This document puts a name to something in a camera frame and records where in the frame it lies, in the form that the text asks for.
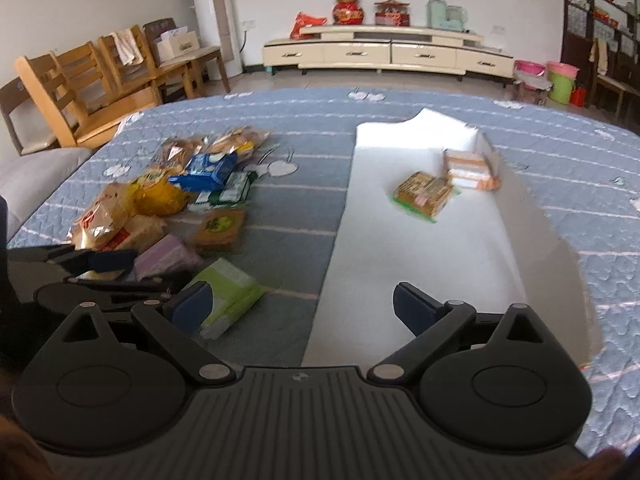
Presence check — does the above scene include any small wooden stool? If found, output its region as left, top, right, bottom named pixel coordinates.
left=512, top=72, right=553, bottom=106

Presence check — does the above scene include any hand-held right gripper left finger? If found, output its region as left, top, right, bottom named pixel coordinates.
left=40, top=280, right=237, bottom=387

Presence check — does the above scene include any clear round biscuit packet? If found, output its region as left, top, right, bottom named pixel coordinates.
left=202, top=127, right=271, bottom=158

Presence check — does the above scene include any mint green appliance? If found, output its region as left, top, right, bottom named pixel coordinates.
left=426, top=0, right=469, bottom=31

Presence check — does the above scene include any blue quilted blanket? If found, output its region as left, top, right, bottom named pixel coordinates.
left=7, top=87, right=640, bottom=461

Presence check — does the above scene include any cream garment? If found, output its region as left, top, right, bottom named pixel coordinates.
left=590, top=39, right=610, bottom=76

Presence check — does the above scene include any red gold jar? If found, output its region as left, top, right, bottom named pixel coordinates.
left=332, top=0, right=367, bottom=26

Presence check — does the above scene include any clear brown bread packet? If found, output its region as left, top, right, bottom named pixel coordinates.
left=147, top=137, right=206, bottom=176

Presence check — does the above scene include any pale clear snack packet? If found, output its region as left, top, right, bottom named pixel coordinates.
left=102, top=215, right=168, bottom=256

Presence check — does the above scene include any cream tv cabinet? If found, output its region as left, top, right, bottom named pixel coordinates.
left=262, top=25, right=516, bottom=83

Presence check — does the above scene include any light green snack packet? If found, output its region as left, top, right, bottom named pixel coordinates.
left=182, top=258, right=266, bottom=341

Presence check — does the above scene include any pink basin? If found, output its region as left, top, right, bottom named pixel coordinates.
left=514, top=59, right=548, bottom=78

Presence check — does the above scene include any white cardboard box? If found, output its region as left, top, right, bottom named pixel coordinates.
left=155, top=27, right=202, bottom=63

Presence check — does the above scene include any dark wooden display shelf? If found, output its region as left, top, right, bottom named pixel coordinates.
left=560, top=0, right=640, bottom=136

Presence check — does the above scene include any green bucket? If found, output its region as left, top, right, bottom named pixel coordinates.
left=546, top=61, right=578, bottom=106

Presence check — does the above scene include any white standing air conditioner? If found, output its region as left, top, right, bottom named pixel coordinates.
left=187, top=0, right=244, bottom=80

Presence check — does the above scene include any brown chair cream seat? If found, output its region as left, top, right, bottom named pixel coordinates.
left=0, top=77, right=58, bottom=157

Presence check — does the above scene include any grey sofa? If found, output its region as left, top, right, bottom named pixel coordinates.
left=0, top=146, right=93, bottom=256

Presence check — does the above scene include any yellow bread packet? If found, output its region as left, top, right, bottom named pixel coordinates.
left=129, top=167, right=191, bottom=217

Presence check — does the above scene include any brown square snack packet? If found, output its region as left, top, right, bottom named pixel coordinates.
left=192, top=209, right=247, bottom=253

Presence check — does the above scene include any light wooden chair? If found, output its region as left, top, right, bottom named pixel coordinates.
left=50, top=41, right=166, bottom=111
left=97, top=25, right=206, bottom=101
left=15, top=54, right=161, bottom=150

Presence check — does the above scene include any orange white cracker pack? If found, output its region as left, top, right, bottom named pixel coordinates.
left=442, top=149, right=502, bottom=192

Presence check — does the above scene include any orange red plastic bag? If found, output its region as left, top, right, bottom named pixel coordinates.
left=290, top=11, right=328, bottom=39

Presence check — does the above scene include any green white snack packet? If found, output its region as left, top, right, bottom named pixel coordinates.
left=190, top=170, right=258, bottom=208

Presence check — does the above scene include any dark wooden chair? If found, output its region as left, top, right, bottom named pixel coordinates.
left=590, top=37, right=631, bottom=118
left=142, top=17, right=232, bottom=95

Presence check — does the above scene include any red print bread bag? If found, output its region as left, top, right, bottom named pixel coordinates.
left=72, top=182, right=136, bottom=251

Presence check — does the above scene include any dark back wooden chair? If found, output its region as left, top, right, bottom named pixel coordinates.
left=142, top=17, right=232, bottom=95

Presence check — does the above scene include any purple snack packet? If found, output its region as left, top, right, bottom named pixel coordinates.
left=132, top=234, right=203, bottom=281

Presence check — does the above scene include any pale towel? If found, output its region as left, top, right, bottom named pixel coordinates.
left=111, top=29, right=146, bottom=67

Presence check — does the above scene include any brown cookie packet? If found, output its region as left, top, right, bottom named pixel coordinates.
left=392, top=171, right=453, bottom=222

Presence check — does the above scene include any red gift box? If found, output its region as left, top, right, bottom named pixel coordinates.
left=373, top=0, right=412, bottom=27

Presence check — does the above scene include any blue biscuit packet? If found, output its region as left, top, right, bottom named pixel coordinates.
left=168, top=152, right=240, bottom=192

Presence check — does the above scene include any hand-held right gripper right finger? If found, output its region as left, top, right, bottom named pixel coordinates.
left=367, top=282, right=566, bottom=387

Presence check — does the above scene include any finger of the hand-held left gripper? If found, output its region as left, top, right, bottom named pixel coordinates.
left=47, top=245, right=138, bottom=275
left=62, top=276, right=173, bottom=306

